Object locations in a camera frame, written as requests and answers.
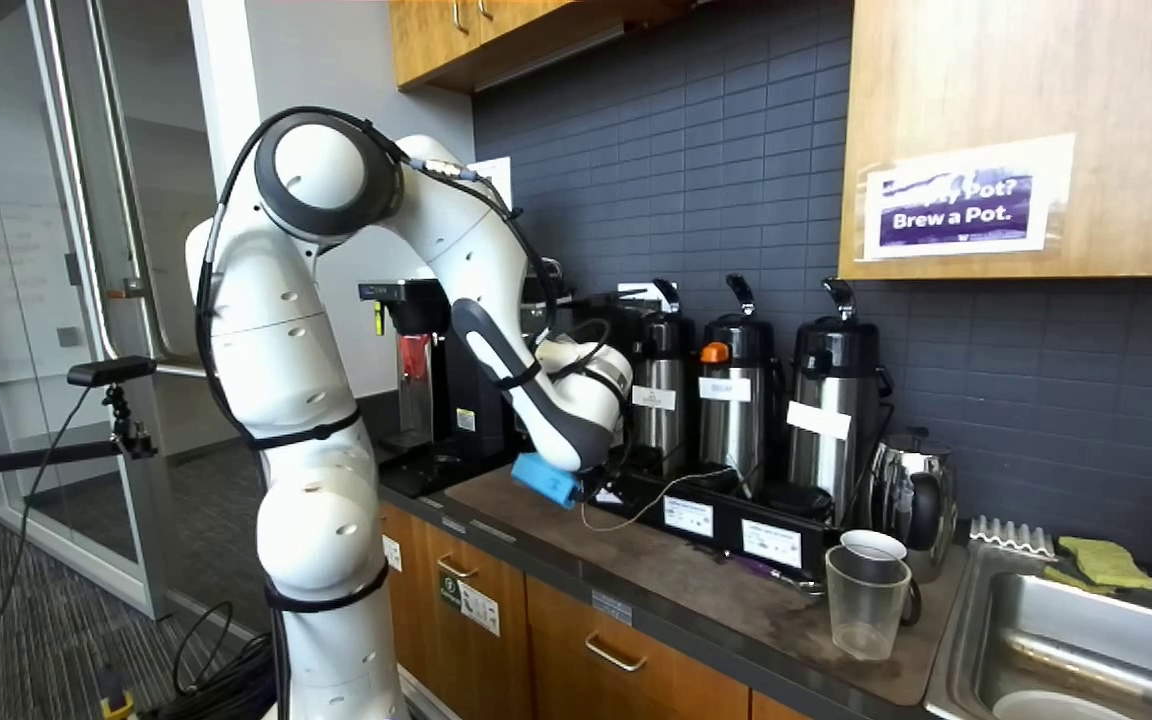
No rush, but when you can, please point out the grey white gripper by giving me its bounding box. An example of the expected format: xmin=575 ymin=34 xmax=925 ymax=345
xmin=575 ymin=435 xmax=635 ymax=506

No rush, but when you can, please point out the steel airpot with black lid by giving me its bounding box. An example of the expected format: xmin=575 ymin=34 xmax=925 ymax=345
xmin=624 ymin=277 xmax=700 ymax=482

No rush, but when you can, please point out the black airpot rack with labels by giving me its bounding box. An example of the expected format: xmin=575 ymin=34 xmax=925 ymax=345
xmin=588 ymin=445 xmax=850 ymax=581

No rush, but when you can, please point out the black coffee brewer machine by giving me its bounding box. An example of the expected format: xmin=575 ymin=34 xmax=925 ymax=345
xmin=356 ymin=277 xmax=529 ymax=492

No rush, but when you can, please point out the steel airpot with orange button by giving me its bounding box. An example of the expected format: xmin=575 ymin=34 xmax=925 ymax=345
xmin=691 ymin=271 xmax=781 ymax=492

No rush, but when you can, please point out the steel and black coffee grinder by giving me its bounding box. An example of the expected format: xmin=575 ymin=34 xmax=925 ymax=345
xmin=532 ymin=285 xmax=646 ymax=355

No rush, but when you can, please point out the green and white sticker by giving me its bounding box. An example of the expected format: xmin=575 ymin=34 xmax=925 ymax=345
xmin=437 ymin=569 xmax=505 ymax=640

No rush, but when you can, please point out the purple pen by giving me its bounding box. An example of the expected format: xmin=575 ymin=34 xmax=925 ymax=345
xmin=732 ymin=554 xmax=823 ymax=595

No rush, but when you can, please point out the wooden lower cabinet door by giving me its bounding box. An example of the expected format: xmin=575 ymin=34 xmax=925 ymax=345
xmin=524 ymin=575 xmax=758 ymax=720

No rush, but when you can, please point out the wooden cabinet door with sticker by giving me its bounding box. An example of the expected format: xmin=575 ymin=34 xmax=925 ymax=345
xmin=379 ymin=500 xmax=537 ymax=720

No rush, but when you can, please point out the large steel airpot white tape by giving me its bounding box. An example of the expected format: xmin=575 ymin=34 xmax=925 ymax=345
xmin=786 ymin=277 xmax=897 ymax=525

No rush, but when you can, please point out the black mug with white inside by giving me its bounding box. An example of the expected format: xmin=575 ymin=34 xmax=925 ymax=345
xmin=836 ymin=525 xmax=929 ymax=631

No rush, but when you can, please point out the clear plastic measuring cup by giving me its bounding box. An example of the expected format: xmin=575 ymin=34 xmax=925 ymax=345
xmin=819 ymin=542 xmax=917 ymax=670

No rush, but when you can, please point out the glass coffee carafe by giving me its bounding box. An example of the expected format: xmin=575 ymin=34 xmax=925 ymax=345
xmin=861 ymin=424 xmax=965 ymax=581

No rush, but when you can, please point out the metal drying rack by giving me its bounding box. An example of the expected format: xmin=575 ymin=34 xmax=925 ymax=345
xmin=965 ymin=511 xmax=1059 ymax=566

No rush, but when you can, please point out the purple and white paper sign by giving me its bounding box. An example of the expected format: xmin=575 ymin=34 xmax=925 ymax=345
xmin=861 ymin=133 xmax=1079 ymax=264

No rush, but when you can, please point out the plain wooden upper cabinet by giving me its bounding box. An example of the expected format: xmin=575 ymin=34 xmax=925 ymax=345
xmin=389 ymin=0 xmax=730 ymax=97

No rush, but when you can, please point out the white plate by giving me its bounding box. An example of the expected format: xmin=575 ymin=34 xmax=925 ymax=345
xmin=989 ymin=684 xmax=1117 ymax=720

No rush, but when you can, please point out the stainless steel sink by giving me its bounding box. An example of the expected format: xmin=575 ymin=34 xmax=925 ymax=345
xmin=925 ymin=545 xmax=1152 ymax=720

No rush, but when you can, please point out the yellow sponge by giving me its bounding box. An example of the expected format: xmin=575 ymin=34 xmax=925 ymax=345
xmin=1053 ymin=534 xmax=1152 ymax=599

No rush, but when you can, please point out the yellow black floor object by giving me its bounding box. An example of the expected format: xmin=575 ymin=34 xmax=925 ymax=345
xmin=98 ymin=684 xmax=144 ymax=720

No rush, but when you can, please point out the thin white cable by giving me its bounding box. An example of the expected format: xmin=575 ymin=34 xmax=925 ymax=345
xmin=580 ymin=464 xmax=739 ymax=542

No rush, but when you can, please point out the silver cabinet door handle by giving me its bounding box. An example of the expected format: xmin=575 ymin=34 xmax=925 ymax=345
xmin=432 ymin=554 xmax=483 ymax=585
xmin=580 ymin=628 xmax=653 ymax=681

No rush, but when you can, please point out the white wall notice paper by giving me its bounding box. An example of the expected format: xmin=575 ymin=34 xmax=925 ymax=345
xmin=473 ymin=152 xmax=522 ymax=221

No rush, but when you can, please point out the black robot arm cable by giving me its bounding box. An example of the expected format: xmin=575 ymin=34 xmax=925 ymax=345
xmin=194 ymin=107 xmax=399 ymax=720

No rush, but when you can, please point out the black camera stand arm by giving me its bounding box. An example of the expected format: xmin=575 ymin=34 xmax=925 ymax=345
xmin=0 ymin=352 xmax=165 ymax=509

